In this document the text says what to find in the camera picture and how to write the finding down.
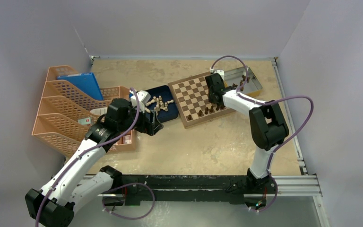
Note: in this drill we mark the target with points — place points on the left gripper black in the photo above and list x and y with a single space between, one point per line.
149 127

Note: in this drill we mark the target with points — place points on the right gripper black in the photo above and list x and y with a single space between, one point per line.
210 100

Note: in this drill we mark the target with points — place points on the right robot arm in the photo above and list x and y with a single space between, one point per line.
267 123

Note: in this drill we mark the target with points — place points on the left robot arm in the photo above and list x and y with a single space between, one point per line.
56 203

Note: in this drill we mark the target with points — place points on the wooden chess board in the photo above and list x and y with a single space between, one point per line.
191 96

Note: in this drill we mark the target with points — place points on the yellow metal tin tray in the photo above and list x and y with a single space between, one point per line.
233 78

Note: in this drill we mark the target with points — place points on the dark wooden king piece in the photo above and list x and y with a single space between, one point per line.
244 79

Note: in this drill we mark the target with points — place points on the dark blue square tray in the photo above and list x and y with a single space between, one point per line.
163 102

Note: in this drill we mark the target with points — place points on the blue folder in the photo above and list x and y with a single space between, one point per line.
86 82

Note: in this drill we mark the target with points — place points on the peach file rack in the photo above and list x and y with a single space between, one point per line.
61 106

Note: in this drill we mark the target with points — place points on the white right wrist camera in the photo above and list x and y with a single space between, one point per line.
221 73

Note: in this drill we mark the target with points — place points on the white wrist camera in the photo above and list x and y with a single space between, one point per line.
139 99
221 73

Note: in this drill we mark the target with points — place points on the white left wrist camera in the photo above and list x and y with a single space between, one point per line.
139 99

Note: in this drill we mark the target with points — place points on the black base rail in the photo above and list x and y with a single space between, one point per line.
234 189

